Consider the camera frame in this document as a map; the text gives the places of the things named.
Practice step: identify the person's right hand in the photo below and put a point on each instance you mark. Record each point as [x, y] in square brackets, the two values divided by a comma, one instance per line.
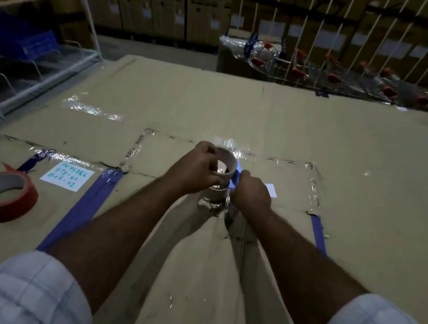
[253, 196]

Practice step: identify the large brown cardboard sheet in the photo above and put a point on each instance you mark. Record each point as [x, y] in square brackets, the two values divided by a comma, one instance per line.
[322, 144]

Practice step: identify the white handwritten paper label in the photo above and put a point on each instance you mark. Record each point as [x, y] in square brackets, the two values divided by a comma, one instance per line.
[67, 176]

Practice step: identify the person's right fingers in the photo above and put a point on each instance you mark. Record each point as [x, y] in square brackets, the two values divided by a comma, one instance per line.
[236, 195]

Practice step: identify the dark blue tape strip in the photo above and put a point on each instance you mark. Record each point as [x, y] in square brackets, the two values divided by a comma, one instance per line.
[34, 161]

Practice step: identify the person's left hand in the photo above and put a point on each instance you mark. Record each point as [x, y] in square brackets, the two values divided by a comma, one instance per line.
[190, 168]

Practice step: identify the small white paper label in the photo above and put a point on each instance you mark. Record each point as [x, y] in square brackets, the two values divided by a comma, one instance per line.
[272, 190]

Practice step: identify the blue plastic bin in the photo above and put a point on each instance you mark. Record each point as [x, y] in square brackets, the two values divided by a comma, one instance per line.
[22, 40]

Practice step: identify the person's right forearm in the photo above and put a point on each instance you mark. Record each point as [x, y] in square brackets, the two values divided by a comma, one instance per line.
[299, 262]

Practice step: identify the person's left fingers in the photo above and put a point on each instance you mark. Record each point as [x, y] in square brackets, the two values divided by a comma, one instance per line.
[209, 155]

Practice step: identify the long blue tape strip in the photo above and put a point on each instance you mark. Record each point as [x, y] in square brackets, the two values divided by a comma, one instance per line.
[81, 207]

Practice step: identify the red tape roll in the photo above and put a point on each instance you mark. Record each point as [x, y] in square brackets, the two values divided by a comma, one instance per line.
[12, 207]

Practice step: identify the clear packing tape roll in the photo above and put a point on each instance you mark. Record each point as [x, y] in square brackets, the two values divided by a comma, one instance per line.
[227, 158]

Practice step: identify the person's left forearm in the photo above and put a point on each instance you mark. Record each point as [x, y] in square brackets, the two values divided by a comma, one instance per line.
[126, 231]

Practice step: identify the short blue tape strip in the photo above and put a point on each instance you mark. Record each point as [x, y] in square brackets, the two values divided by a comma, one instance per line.
[319, 235]

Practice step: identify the clear tape patch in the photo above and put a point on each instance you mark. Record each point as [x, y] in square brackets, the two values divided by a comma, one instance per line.
[93, 107]

